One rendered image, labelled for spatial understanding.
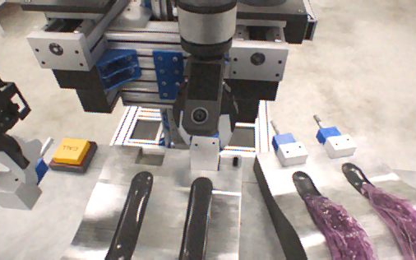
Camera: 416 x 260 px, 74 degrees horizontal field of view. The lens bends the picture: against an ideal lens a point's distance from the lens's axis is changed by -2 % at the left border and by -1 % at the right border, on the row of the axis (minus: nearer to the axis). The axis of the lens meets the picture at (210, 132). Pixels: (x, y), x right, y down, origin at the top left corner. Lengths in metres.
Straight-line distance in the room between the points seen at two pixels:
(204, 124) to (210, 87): 0.05
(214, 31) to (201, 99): 0.08
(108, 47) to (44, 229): 0.52
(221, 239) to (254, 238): 0.11
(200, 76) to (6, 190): 0.33
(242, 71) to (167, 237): 0.42
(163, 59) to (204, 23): 0.51
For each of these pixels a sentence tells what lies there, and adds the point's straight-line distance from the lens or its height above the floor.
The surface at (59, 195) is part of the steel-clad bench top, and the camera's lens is 0.68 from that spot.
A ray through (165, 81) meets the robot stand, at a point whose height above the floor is 0.80.
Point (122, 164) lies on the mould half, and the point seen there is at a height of 0.89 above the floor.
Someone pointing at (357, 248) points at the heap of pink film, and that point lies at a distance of 0.46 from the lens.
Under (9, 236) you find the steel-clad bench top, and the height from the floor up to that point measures 0.80.
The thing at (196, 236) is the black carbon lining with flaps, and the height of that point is 0.88.
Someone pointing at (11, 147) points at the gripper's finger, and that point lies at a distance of 0.44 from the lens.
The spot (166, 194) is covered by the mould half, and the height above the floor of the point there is 0.89.
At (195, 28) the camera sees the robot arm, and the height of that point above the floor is 1.16.
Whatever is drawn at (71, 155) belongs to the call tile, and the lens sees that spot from 0.68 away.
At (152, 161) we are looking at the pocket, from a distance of 0.58.
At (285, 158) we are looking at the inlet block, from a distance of 0.57.
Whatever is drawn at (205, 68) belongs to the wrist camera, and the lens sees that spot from 0.38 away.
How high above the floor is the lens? 1.31
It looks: 46 degrees down
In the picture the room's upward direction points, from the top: straight up
